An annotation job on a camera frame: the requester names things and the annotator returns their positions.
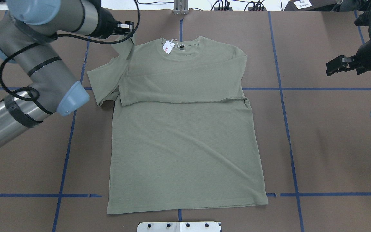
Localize white shirt price tag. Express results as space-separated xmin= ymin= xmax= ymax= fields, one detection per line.
xmin=162 ymin=38 xmax=180 ymax=54

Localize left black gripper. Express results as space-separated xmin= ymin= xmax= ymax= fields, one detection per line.
xmin=99 ymin=9 xmax=134 ymax=39

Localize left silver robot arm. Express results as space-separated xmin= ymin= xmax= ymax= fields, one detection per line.
xmin=0 ymin=0 xmax=139 ymax=147

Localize blue tape grid lines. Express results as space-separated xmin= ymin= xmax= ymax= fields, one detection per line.
xmin=0 ymin=10 xmax=371 ymax=232

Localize black box white label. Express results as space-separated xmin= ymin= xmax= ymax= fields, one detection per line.
xmin=283 ymin=0 xmax=338 ymax=12

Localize aluminium frame post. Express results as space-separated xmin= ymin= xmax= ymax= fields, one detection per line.
xmin=173 ymin=0 xmax=189 ymax=15

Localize white camera column with base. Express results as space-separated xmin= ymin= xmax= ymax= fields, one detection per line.
xmin=137 ymin=221 xmax=222 ymax=232

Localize olive green long-sleeve shirt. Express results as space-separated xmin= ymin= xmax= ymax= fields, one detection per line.
xmin=87 ymin=36 xmax=268 ymax=215

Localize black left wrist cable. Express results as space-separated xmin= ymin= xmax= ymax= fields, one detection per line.
xmin=0 ymin=0 xmax=141 ymax=115

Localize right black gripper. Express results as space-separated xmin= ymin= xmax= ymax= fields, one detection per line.
xmin=326 ymin=0 xmax=371 ymax=76

